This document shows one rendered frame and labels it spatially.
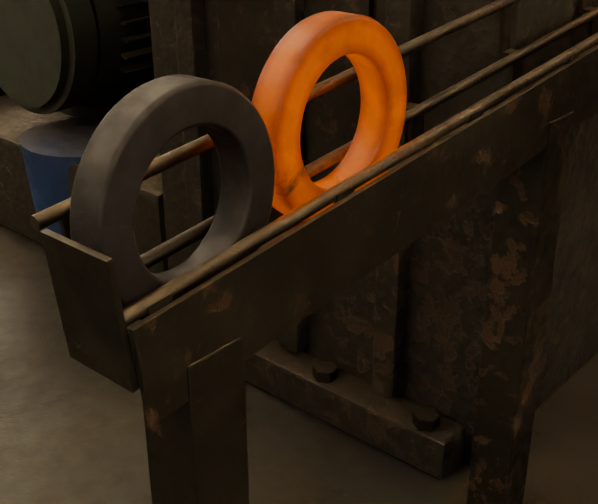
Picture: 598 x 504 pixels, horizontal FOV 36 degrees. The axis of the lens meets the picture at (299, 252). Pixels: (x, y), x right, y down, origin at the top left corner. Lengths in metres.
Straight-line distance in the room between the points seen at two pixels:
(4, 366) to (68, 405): 0.19
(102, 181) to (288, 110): 0.19
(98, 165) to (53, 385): 1.10
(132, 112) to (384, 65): 0.28
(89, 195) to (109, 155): 0.03
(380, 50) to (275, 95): 0.13
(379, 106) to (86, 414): 0.93
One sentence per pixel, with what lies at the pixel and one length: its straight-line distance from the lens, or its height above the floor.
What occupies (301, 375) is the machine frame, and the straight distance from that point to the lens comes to 1.53.
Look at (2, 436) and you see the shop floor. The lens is 1.59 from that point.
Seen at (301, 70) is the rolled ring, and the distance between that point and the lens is 0.73.
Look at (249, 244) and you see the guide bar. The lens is 0.69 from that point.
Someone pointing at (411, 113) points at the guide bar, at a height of 0.64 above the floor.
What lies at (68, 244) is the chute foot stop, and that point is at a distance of 0.63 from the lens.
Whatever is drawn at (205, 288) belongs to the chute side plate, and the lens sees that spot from 0.66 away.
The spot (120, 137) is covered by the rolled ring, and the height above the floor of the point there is 0.72.
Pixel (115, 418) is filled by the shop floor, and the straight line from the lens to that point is 1.58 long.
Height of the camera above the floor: 0.91
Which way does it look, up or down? 26 degrees down
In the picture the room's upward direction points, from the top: straight up
